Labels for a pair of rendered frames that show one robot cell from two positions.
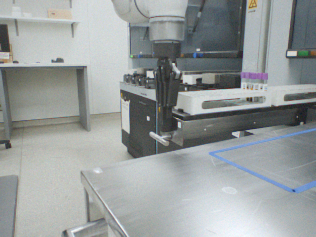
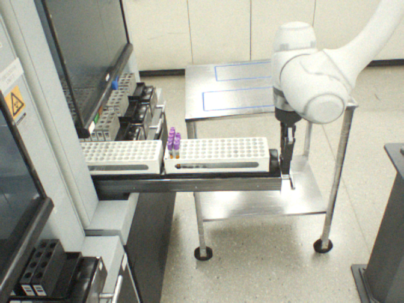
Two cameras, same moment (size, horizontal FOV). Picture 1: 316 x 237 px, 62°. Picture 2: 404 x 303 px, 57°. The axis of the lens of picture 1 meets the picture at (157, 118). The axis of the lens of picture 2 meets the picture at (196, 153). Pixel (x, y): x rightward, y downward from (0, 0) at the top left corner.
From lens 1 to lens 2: 168 cm
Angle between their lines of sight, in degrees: 122
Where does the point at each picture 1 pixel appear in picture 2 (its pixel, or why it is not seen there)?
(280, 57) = (75, 146)
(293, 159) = (269, 94)
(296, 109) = not seen: hidden behind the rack
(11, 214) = (392, 156)
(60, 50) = not seen: outside the picture
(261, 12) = (33, 109)
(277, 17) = (53, 102)
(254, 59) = (59, 184)
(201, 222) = not seen: hidden behind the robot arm
